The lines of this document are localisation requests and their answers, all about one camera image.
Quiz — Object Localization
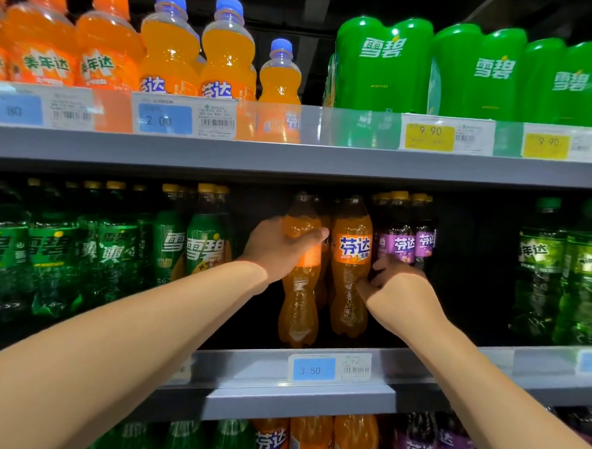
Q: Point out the person's left hand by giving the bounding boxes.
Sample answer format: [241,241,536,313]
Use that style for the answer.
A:
[238,215,331,288]

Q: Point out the person's right hand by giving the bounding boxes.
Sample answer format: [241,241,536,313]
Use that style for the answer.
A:
[354,256,454,351]

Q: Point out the purple label bottle yellow cap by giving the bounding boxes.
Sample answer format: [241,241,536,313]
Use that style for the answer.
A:
[384,190,421,266]
[413,193,440,262]
[369,190,395,265]

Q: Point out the orange soda bottle dark cap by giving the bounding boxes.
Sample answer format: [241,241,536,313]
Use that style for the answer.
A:
[327,193,376,340]
[276,190,328,350]

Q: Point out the yellow cap Sprite tea bottles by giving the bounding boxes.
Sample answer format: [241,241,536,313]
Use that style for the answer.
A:
[184,183,235,277]

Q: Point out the grey store shelving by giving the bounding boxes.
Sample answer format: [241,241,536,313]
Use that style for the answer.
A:
[0,76,592,449]

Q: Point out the row of purple label bottles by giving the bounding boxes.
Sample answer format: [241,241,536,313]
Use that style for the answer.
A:
[393,410,483,449]

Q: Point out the row of green-capped lime bottles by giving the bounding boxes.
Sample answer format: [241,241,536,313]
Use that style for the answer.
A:
[509,193,592,348]

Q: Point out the small orange bottle blue cap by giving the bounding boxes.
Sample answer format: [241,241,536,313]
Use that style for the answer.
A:
[256,37,306,107]

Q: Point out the orange soda bottle blue cap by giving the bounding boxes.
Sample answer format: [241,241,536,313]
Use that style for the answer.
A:
[198,0,260,102]
[138,0,205,96]

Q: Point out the green Sprite multipacks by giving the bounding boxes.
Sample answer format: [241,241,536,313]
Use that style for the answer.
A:
[324,14,437,114]
[428,22,530,121]
[517,36,592,127]

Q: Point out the row of green soda bottles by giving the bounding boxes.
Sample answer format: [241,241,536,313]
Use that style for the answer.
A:
[83,413,254,449]

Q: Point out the row of dark green bottles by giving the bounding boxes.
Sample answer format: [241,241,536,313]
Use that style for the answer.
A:
[0,175,155,325]

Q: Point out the person's left forearm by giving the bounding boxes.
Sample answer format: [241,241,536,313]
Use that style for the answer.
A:
[0,250,271,449]

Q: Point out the person's right forearm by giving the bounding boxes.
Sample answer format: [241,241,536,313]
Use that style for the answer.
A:
[404,303,592,449]

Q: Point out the row of shelf price tags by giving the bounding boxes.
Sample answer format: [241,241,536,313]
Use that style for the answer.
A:
[0,82,592,164]
[162,332,592,400]

